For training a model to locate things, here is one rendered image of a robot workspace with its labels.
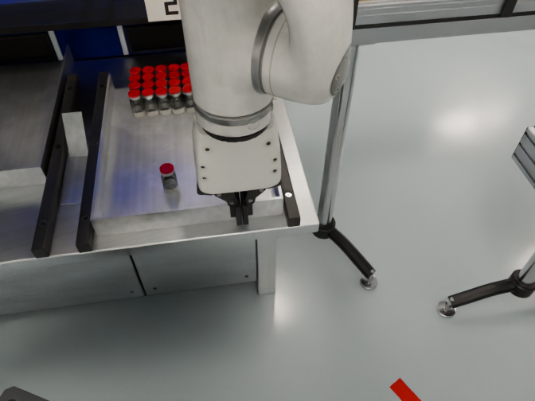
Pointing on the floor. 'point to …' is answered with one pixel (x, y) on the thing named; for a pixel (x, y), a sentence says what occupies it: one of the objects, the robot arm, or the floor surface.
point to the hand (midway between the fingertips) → (240, 208)
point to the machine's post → (266, 265)
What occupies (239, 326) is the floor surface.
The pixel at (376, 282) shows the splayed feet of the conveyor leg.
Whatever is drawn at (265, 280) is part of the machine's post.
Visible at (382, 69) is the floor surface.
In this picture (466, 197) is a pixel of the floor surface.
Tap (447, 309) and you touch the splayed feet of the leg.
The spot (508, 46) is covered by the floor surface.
